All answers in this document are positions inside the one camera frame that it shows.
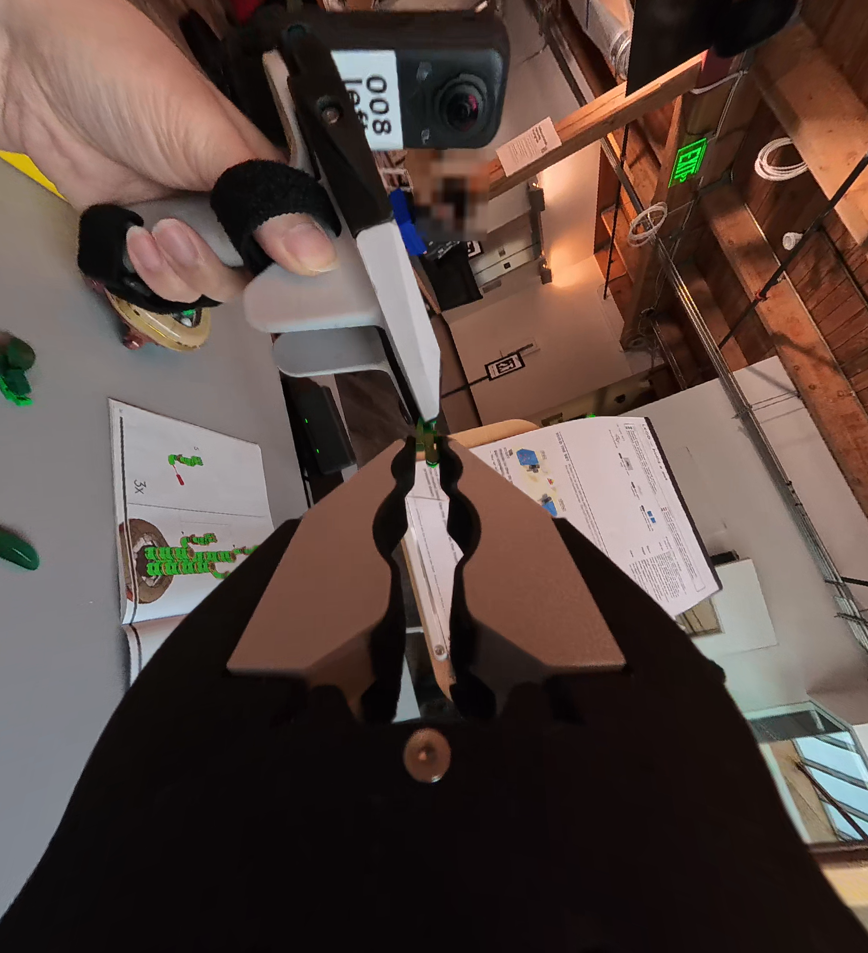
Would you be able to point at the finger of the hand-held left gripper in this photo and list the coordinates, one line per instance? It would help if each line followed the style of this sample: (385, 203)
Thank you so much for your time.
(404, 313)

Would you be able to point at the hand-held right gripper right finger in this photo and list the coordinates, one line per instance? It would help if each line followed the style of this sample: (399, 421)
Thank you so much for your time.
(538, 595)

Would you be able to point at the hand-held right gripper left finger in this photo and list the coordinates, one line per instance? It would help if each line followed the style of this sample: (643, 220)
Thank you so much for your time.
(307, 595)

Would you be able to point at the bright green lego piece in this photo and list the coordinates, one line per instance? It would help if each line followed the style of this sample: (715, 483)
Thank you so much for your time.
(428, 439)

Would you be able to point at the lego instruction booklet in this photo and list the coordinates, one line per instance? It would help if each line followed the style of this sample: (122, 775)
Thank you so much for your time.
(203, 476)

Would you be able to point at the round brown lego pot base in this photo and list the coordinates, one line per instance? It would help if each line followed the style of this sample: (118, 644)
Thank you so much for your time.
(166, 331)

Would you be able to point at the small green lego piece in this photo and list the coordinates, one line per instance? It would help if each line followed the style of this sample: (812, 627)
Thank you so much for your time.
(15, 387)

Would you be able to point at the person's left hand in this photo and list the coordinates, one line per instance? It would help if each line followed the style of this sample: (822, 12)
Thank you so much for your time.
(91, 97)

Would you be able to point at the black framed tag sign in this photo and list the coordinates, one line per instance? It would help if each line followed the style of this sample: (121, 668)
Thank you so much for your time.
(505, 368)

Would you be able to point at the instruction sheet on wooden board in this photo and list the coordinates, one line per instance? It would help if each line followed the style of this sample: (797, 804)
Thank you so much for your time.
(612, 506)

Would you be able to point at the paper notice on beam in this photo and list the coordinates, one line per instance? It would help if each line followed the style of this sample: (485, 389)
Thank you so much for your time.
(527, 145)

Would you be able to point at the yellow plastic bin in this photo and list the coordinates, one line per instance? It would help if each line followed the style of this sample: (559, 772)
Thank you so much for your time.
(28, 173)

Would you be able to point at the green exit sign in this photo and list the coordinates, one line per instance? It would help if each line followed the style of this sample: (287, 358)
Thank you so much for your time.
(687, 160)

